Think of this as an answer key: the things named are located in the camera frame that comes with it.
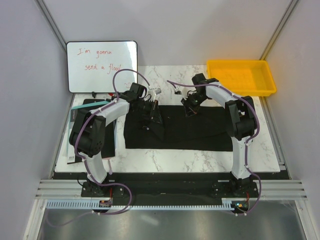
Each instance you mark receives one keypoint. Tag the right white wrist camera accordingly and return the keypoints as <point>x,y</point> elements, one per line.
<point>177,91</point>

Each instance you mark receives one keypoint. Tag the aluminium frame rail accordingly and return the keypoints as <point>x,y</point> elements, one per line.
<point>271,190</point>

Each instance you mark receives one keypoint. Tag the white slotted cable duct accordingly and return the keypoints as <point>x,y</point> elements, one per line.
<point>96,204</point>

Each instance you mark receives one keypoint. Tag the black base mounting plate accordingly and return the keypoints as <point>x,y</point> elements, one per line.
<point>171,188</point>

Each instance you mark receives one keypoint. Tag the white whiteboard with red writing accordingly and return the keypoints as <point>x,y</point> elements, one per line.
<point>101,66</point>

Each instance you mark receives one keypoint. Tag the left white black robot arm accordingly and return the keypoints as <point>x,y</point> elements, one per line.
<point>88,132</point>

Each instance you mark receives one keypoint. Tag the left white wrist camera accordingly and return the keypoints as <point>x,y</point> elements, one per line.
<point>154,92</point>

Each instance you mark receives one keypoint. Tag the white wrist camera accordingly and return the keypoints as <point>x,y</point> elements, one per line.
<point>154,92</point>
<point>177,91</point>

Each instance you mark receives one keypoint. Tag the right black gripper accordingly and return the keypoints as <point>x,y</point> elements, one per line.
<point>190,110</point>

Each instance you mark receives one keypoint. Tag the black long sleeve shirt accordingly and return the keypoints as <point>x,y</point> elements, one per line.
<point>205,131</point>

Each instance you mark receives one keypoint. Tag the yellow plastic bin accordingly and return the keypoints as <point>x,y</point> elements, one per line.
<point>243,77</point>

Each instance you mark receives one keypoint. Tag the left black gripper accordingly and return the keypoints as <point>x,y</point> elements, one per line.
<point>154,112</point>

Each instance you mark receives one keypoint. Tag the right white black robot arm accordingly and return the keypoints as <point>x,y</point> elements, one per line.
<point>242,123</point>

